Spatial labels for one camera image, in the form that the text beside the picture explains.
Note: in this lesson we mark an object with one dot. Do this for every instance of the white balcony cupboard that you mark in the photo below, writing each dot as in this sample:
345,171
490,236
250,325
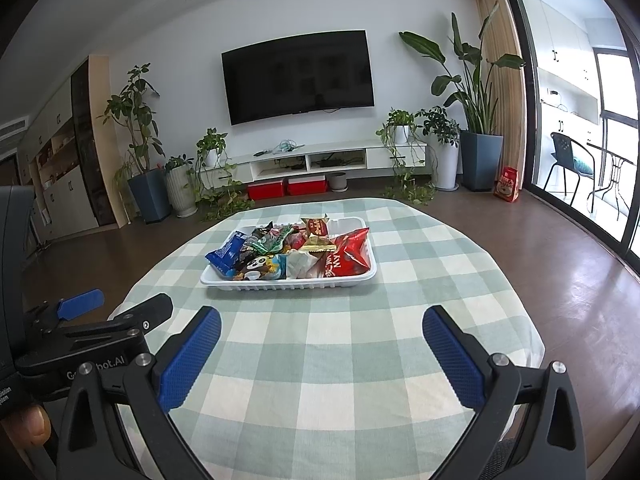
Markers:
565,50

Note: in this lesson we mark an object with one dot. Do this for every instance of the white wall cupboard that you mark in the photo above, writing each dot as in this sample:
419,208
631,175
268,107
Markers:
60,195

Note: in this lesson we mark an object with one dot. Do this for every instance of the white plastic tray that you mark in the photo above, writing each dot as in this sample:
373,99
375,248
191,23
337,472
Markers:
290,285

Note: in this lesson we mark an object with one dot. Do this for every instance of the white television cabinet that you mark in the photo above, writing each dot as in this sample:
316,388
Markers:
350,152

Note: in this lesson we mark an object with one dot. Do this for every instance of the bright red snack packet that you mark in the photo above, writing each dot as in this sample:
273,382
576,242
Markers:
347,255

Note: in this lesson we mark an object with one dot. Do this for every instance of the bushy plant in tall white pot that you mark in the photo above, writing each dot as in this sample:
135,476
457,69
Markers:
446,165

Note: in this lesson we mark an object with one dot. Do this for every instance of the trailing ivy in white pot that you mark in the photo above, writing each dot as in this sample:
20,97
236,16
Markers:
401,130

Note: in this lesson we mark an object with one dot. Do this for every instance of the plant in white ribbed pot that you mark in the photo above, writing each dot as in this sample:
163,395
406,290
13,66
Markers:
181,190

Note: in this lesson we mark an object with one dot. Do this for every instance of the broad-leaf plant in blue-grey pot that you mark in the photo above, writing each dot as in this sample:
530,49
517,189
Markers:
481,160

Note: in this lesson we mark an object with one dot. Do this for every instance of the gold red-label snack packet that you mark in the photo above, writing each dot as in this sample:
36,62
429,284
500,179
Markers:
316,232

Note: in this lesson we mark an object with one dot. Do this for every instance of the white air vent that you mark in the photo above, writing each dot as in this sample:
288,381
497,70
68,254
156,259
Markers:
14,134

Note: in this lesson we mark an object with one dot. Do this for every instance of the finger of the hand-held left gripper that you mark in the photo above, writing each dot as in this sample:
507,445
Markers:
80,305
145,312

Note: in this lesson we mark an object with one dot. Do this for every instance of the black sliding door frame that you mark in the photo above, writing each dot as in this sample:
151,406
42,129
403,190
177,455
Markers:
522,135

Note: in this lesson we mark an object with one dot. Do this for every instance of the cream snack packet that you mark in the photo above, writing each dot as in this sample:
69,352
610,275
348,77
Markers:
302,264

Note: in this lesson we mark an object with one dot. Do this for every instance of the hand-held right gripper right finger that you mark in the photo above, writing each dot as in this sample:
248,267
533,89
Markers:
452,355

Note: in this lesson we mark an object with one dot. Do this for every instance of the blue snack packet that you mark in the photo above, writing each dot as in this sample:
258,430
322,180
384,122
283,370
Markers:
225,252

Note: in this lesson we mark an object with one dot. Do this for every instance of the black balcony chair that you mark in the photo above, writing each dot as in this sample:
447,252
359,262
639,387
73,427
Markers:
567,152

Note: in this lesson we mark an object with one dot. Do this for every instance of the tall plant in blue-grey pot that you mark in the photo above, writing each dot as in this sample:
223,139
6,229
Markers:
149,195

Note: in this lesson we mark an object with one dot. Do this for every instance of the black balcony table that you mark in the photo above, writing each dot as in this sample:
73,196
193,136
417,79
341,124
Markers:
612,160

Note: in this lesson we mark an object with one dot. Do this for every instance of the black snack packet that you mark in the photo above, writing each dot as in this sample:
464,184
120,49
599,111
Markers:
257,240

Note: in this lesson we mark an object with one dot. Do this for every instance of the person's left hand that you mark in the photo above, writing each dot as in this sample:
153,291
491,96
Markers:
25,427

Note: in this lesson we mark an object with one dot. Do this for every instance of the beige curtain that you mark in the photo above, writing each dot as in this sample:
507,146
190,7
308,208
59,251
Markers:
500,85

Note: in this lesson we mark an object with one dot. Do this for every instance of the small grey flower pot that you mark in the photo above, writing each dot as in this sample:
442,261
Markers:
337,182

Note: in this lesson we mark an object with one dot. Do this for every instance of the green snack packet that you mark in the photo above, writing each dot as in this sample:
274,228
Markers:
275,240

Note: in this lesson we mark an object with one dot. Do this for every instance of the red storage box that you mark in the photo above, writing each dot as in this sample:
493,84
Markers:
266,190
306,186

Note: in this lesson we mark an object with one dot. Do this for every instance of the red paper bag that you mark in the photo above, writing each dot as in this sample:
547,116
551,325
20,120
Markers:
507,186

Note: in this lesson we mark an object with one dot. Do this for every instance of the teal panda snack packet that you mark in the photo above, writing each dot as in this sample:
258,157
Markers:
260,266

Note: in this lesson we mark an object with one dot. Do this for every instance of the black wall television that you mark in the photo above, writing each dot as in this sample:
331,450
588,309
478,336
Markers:
300,77

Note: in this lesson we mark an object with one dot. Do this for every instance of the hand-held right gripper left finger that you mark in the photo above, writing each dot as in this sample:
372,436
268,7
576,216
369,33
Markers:
190,360

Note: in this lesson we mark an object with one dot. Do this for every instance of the trailing pothos in white pot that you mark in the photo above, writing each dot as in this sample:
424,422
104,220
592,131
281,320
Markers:
212,152

